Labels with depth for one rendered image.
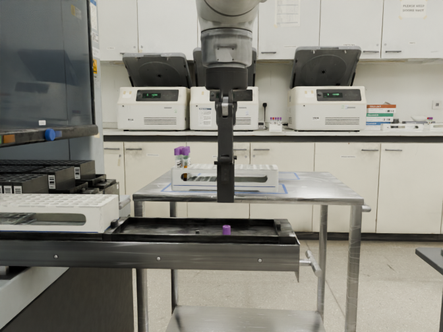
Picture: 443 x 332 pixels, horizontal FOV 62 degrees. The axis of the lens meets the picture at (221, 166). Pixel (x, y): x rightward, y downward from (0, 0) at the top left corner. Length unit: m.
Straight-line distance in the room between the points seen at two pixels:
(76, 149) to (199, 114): 1.78
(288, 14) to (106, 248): 2.92
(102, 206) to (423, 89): 3.57
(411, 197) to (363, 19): 1.51
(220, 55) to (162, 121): 2.43
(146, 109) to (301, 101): 1.24
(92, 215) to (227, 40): 0.38
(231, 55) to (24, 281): 0.56
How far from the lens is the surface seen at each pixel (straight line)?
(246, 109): 2.99
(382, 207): 3.27
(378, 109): 3.59
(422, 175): 3.34
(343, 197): 1.00
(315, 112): 3.04
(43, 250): 0.75
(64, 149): 1.36
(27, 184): 0.95
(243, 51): 0.65
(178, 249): 0.67
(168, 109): 3.03
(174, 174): 1.04
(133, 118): 3.11
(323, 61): 3.36
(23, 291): 0.82
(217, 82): 0.64
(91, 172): 1.28
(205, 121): 3.00
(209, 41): 0.65
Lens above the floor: 1.03
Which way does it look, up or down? 8 degrees down
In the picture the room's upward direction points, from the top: straight up
